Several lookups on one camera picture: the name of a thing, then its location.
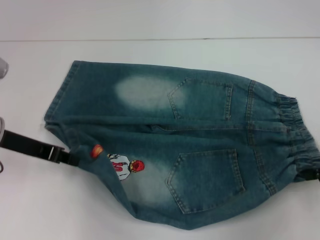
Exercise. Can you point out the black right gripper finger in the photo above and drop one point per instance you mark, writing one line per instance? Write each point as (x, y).
(314, 174)

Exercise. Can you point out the blue denim shorts with embroidery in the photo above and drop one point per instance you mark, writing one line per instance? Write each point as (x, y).
(200, 140)

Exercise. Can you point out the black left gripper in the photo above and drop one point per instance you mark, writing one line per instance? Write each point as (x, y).
(27, 146)

